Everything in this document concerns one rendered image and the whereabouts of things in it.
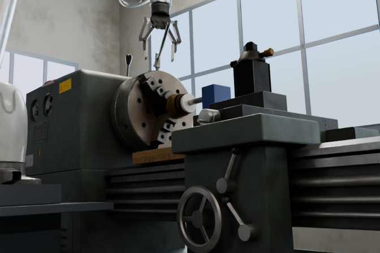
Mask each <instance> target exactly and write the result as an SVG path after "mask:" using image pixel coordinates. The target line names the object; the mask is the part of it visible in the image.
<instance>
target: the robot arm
mask: <svg viewBox="0 0 380 253"><path fill-rule="evenodd" d="M149 1H150V7H151V8H152V13H151V18H147V17H146V16H145V17H144V19H143V26H142V29H141V32H140V34H139V37H138V41H141V42H142V50H145V60H146V59H147V57H148V41H147V39H148V38H149V36H150V35H151V33H152V31H154V29H161V30H165V29H166V25H167V23H170V24H172V26H173V29H174V33H175V37H176V39H175V37H174V35H173V34H172V32H171V30H170V28H169V31H168V34H167V35H168V37H169V39H170V40H171V42H172V45H171V62H173V61H174V53H176V52H177V45H180V44H181V42H182V41H181V38H180V34H179V30H178V26H177V24H178V21H177V20H175V21H172V20H171V19H170V8H171V6H172V5H171V4H172V0H119V2H120V3H121V4H122V5H123V6H125V7H129V8H133V7H138V6H141V5H143V4H145V3H147V2H149ZM16 2H17V0H0V70H1V65H2V61H3V56H4V53H5V49H6V44H7V40H8V35H9V32H10V28H11V23H12V18H13V15H14V11H15V7H16ZM149 21H150V22H151V24H152V27H151V28H150V29H149V31H148V33H147V34H146V35H145V37H144V38H142V36H143V32H144V30H145V27H146V24H147V23H148V22H149ZM27 137H28V115H27V107H26V104H25V101H24V98H23V96H22V94H21V92H20V90H18V89H17V88H16V86H15V85H13V84H10V83H7V82H0V185H28V184H41V180H40V179H37V178H32V177H27V176H26V175H25V155H26V150H27Z"/></svg>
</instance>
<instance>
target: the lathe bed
mask: <svg viewBox="0 0 380 253"><path fill-rule="evenodd" d="M286 152H287V166H288V181H289V189H290V204H291V218H292V227H299V228H324V229H348V230H373V231H380V136H377V137H368V138H359V139H350V140H345V141H335V142H326V143H317V144H312V145H303V146H294V147H286ZM104 176H112V177H111V178H110V183H112V188H110V187H111V186H110V187H109V186H108V187H109V189H108V187H107V186H106V187H107V188H106V187H105V193H106V194H105V195H106V199H107V197H108V195H109V197H111V196H110V195H112V200H108V199H109V198H108V199H107V200H106V199H105V200H106V202H113V203H114V209H113V210H106V211H105V213H108V212H109V213H110V212H112V219H126V220H151V221H176V222H177V219H176V215H177V209H178V204H179V201H180V199H181V197H182V195H183V194H184V192H185V172H184V160H177V161H172V162H163V163H154V164H144V165H136V166H130V167H121V168H112V169H109V170H107V171H106V172H104ZM110 199H111V198H110ZM107 215H108V214H107ZM108 216H109V215H108Z"/></svg>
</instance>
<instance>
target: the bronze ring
mask: <svg viewBox="0 0 380 253"><path fill-rule="evenodd" d="M183 95H185V94H173V95H171V96H169V98H168V100H167V103H166V106H165V107H166V111H167V113H169V114H170V115H171V116H172V117H173V118H175V119H181V118H183V117H184V116H187V115H188V114H191V112H190V113H187V112H185V111H184V110H183V109H182V106H181V102H180V101H181V98H182V96H183Z"/></svg>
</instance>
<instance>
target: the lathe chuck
mask: <svg viewBox="0 0 380 253"><path fill-rule="evenodd" d="M141 76H145V77H146V78H149V77H152V76H153V77H154V79H155V80H156V82H157V83H158V85H159V86H160V85H163V86H164V87H165V89H166V90H167V91H169V90H170V91H171V92H172V93H173V94H186V93H187V94H188V92H187V90H186V88H185V87H184V85H183V84H182V83H181V82H180V81H179V80H178V79H177V78H176V77H175V76H173V75H172V74H170V73H168V72H165V71H159V70H153V71H149V72H145V73H143V74H141V75H138V76H136V77H133V78H131V79H130V80H128V81H127V82H126V83H125V84H124V85H123V86H122V88H121V89H120V91H119V93H118V96H117V99H116V104H115V116H116V122H117V124H118V127H119V130H120V132H121V134H122V135H123V137H124V138H125V140H126V141H127V142H128V143H129V144H130V145H131V146H133V147H134V148H135V149H137V150H139V151H147V150H153V149H151V148H150V147H148V146H149V145H150V141H151V138H152V134H153V130H154V126H155V123H156V119H157V118H156V117H155V115H154V112H153V106H154V103H153V102H152V100H151V99H150V98H149V96H148V95H147V93H146V92H145V90H144V89H143V87H142V86H141V84H140V83H139V82H138V80H137V79H138V78H139V77H141ZM156 108H157V110H158V115H161V114H165V113H166V111H165V104H162V105H159V106H156ZM123 123H126V124H127V125H128V128H129V130H128V131H126V130H125V129H124V128H123ZM192 125H193V112H192V113H191V114H188V115H187V116H184V117H183V118H181V119H178V120H177V123H176V124H173V126H172V131H175V130H179V129H185V128H190V127H192ZM172 131H171V132H172ZM171 132H168V134H167V138H166V143H165V144H161V145H158V149H160V148H165V147H171Z"/></svg>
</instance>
